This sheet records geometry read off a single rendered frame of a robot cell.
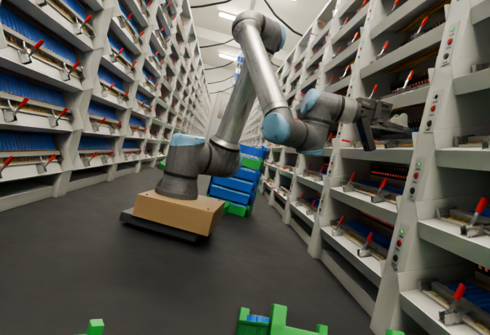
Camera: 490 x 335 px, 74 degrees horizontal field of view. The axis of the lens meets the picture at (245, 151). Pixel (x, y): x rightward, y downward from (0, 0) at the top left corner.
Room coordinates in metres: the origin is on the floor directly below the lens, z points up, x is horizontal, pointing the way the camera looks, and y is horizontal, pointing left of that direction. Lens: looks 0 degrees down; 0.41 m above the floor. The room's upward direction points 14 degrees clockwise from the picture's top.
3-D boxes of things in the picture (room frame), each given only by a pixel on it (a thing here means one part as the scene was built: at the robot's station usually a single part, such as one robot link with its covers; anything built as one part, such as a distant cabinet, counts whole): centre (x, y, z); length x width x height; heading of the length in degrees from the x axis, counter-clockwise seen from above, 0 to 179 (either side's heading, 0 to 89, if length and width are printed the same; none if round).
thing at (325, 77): (2.32, -0.48, 0.88); 0.20 x 0.09 x 1.77; 94
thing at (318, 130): (1.09, -0.20, 0.51); 0.12 x 0.09 x 0.12; 126
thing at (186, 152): (1.45, 0.25, 0.34); 0.17 x 0.15 x 0.18; 126
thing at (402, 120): (1.09, -0.49, 0.64); 0.09 x 0.03 x 0.06; 89
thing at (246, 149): (2.25, 0.01, 0.44); 0.30 x 0.20 x 0.08; 80
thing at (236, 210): (2.25, 0.01, 0.04); 0.30 x 0.20 x 0.08; 80
